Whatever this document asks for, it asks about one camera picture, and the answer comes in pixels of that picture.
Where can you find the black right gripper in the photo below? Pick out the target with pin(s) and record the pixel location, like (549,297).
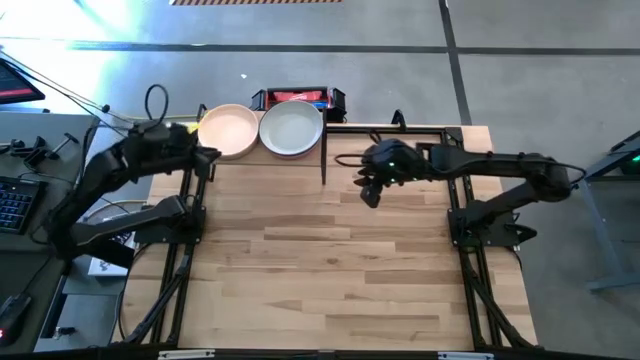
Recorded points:
(395,162)

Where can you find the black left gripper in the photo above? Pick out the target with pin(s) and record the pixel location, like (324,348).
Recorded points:
(182,147)

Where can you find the peach plate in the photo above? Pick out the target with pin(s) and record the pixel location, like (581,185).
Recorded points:
(228,131)

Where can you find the white plate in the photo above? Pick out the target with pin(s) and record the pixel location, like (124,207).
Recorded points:
(291,127)

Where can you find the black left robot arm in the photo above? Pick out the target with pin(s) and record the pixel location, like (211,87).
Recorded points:
(115,165)

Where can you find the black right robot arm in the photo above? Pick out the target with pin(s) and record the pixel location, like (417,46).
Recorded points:
(500,162)

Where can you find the dark bar clamp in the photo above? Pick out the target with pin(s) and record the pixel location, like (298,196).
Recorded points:
(398,119)

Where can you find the red and black toolbox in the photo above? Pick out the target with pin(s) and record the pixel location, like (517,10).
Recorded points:
(300,95)

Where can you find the black flat panel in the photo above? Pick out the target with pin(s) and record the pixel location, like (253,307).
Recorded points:
(117,259)

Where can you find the black desk clamp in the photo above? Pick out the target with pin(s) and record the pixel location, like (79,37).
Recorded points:
(35,155)
(12,145)
(65,142)

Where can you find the white booklet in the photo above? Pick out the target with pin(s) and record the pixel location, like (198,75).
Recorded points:
(107,270)

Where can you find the grey desk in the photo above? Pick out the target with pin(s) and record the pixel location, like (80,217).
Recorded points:
(30,125)

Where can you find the black backlit keyboard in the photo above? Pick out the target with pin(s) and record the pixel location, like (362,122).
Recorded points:
(20,205)

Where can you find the computer monitor with red bar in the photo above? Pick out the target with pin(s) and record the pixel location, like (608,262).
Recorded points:
(15,85)

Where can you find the small black adapter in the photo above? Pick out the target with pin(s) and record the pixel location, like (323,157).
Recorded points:
(64,331)

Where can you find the desk with blue-grey legs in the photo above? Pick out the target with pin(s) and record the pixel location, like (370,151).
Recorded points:
(612,283)

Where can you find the black computer mouse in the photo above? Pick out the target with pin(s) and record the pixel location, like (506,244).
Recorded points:
(12,320)

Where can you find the black box with green light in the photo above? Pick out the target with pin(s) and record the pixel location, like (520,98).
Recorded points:
(631,167)

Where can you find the black aluminium table frame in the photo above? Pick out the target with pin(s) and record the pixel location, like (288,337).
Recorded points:
(350,130)

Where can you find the white metal bracket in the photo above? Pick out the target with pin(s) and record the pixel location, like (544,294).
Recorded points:
(465,356)
(185,354)

